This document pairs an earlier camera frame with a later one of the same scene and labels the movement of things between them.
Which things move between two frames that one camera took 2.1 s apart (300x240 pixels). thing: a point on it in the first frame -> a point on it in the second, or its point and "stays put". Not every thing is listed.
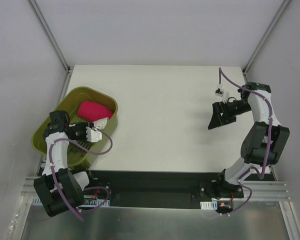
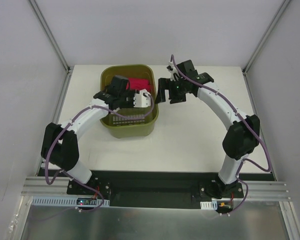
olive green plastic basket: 77,155 -> 131,122
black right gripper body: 222,113 -> 172,90
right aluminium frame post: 266,35 stays put
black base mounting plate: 159,189 stays put
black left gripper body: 82,130 -> 129,99
